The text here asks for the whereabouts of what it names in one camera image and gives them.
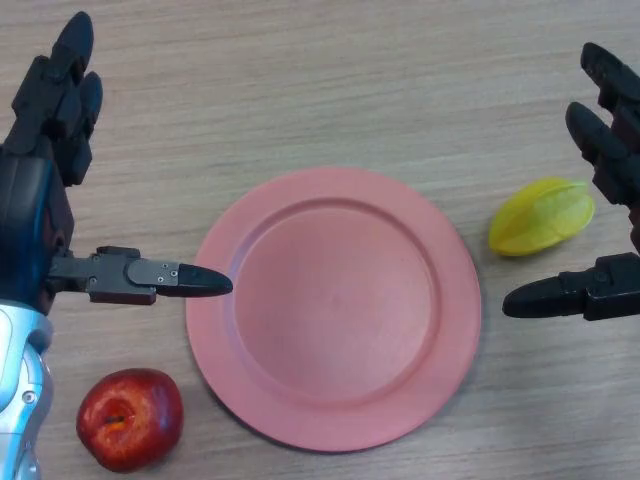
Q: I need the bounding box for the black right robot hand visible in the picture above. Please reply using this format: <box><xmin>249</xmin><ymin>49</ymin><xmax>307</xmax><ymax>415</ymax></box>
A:
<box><xmin>501</xmin><ymin>42</ymin><xmax>640</xmax><ymax>322</ymax></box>

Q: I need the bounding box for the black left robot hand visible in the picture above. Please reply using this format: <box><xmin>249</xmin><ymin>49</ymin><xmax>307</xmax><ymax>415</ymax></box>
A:
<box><xmin>0</xmin><ymin>11</ymin><xmax>234</xmax><ymax>317</ymax></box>

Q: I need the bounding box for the yellow starfruit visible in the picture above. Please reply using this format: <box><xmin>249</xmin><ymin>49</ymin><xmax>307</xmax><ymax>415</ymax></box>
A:
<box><xmin>488</xmin><ymin>177</ymin><xmax>596</xmax><ymax>258</ymax></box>

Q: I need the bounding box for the pink round plate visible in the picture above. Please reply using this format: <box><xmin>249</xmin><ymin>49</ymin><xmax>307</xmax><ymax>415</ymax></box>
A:
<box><xmin>185</xmin><ymin>166</ymin><xmax>483</xmax><ymax>453</ymax></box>

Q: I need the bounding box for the red apple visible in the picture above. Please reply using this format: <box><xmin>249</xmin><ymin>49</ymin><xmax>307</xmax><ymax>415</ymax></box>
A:
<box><xmin>75</xmin><ymin>368</ymin><xmax>185</xmax><ymax>474</ymax></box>

